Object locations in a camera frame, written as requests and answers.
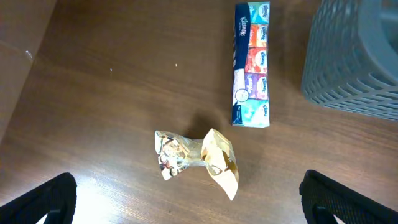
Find grey plastic shopping basket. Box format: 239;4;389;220
301;0;397;121

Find crumpled beige cookie bag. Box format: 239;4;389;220
154;129;239;200

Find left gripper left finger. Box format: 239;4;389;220
1;172;77;224

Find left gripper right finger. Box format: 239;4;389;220
299;170;397;224

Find multicolour tissue pack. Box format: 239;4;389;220
232;1;271;128

